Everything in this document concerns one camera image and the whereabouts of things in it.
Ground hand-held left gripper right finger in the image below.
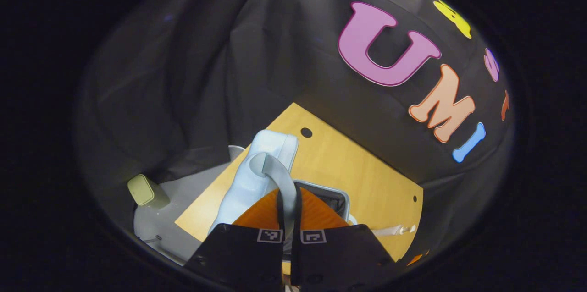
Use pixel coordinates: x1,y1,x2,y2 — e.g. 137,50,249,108
291,182,397,292

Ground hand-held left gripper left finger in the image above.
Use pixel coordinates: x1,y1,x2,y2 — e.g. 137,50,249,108
183,187,286,292

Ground light blue suitcase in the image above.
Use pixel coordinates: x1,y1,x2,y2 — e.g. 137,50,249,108
209,129,354,240

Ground pale green block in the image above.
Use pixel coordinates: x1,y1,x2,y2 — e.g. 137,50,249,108
127,173,171,209

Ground black backdrop cloth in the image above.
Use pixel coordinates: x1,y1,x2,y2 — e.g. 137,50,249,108
76,0,516,265

